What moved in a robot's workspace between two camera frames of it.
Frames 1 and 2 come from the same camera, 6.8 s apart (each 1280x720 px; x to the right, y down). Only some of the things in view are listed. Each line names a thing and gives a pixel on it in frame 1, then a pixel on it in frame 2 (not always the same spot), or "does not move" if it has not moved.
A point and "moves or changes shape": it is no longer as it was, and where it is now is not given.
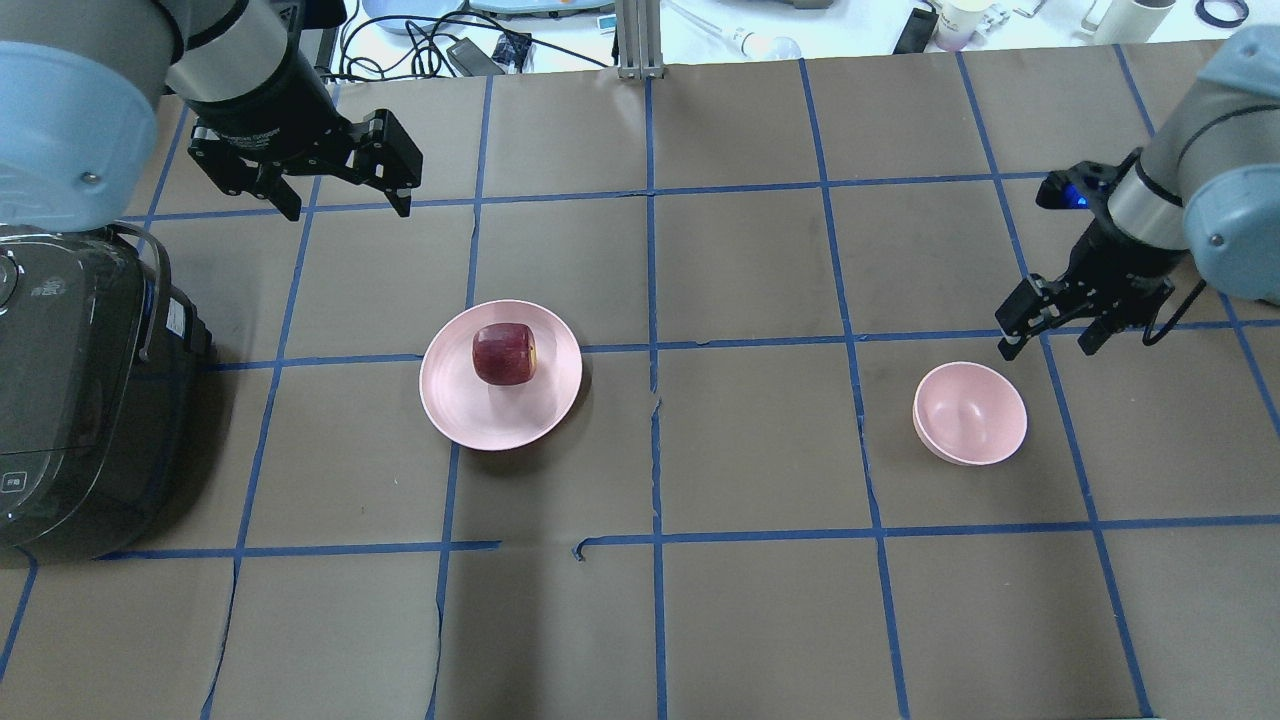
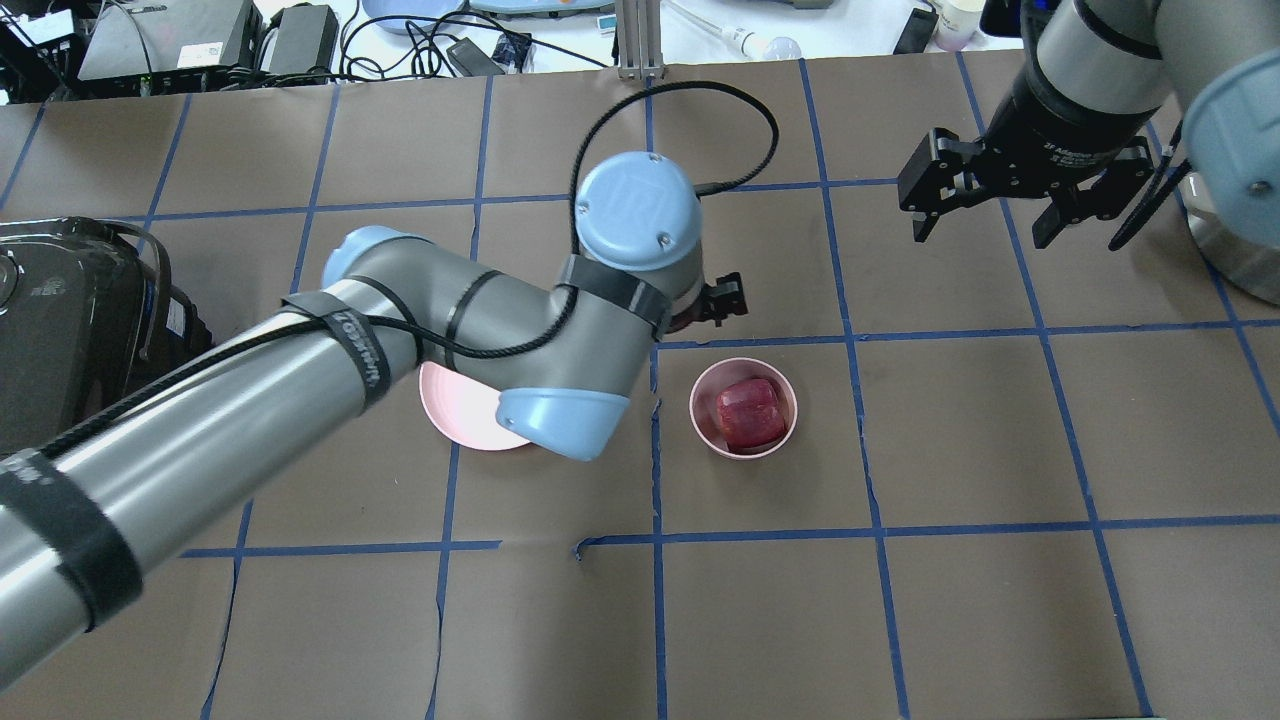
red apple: x=504 y=353 moves or changes shape
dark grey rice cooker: x=99 y=370 does not move
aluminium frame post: x=638 y=26 does not move
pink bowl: x=969 y=414 → x=704 y=412
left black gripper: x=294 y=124 → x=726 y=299
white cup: x=959 y=21 does not move
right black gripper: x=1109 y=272 → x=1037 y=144
